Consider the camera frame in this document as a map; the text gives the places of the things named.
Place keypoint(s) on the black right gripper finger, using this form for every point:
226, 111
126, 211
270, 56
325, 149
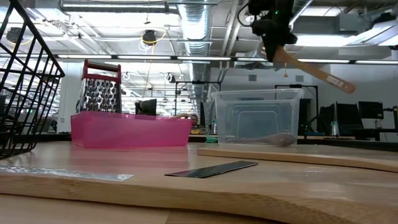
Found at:
270, 52
280, 50

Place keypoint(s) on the labelled wooden slotted spatula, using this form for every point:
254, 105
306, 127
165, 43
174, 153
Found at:
314, 72

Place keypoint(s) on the light wooden spoon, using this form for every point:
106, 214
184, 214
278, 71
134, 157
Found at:
281, 139

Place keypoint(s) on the grey spatula blade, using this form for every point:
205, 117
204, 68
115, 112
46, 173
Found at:
214, 169

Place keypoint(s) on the labelled wooden spork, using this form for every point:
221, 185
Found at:
186, 193

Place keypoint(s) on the clear plastic container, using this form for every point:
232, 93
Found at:
258, 92

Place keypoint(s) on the overhead light bar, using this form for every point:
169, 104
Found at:
202, 58

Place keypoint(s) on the black background monitor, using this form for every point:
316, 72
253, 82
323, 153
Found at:
147, 107
348, 116
371, 109

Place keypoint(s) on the person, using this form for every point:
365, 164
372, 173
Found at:
195, 119

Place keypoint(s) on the pink plastic tray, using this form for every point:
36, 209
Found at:
130, 130

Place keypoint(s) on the red metal box grater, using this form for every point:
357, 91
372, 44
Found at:
99, 96

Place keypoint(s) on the black background rig frame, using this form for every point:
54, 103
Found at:
311, 86

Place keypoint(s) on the black aluminium table frame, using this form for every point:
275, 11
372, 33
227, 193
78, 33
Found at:
357, 143

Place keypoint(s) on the black overhead camera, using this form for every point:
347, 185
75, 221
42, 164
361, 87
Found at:
149, 36

